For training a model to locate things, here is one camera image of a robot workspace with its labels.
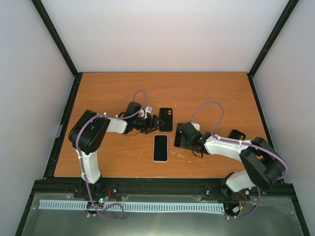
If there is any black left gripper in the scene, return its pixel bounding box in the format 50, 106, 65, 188
133, 115, 165, 134

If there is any red-edged black phone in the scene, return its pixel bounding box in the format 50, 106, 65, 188
174, 129, 182, 148

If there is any white clear phone case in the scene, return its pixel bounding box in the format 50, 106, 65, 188
152, 134, 169, 163

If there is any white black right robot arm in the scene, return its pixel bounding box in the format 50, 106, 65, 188
174, 130, 288, 199

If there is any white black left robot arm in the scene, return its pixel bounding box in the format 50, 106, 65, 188
68, 102, 166, 198

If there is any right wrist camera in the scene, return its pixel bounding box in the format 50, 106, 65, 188
177, 122, 202, 140

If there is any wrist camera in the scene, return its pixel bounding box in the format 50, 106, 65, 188
139, 106, 153, 118
177, 122, 202, 140

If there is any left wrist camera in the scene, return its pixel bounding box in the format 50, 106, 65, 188
139, 106, 153, 118

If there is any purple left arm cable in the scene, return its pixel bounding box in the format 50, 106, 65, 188
75, 89, 148, 220

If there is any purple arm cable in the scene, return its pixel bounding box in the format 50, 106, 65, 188
190, 101, 289, 220
75, 89, 148, 220

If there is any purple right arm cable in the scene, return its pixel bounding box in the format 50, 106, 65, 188
190, 101, 289, 220

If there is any black aluminium frame rail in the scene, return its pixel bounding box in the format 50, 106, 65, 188
34, 177, 295, 205

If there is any left black frame post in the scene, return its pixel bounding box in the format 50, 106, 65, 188
32, 0, 83, 178

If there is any black frame post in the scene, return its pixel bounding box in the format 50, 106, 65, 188
32, 0, 83, 178
247, 0, 299, 148

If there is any metal base plate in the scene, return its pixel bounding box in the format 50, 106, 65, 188
17, 194, 308, 236

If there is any light blue cable duct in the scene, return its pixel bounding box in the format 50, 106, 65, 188
38, 200, 224, 214

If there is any right black frame post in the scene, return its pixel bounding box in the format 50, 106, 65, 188
247, 0, 299, 148

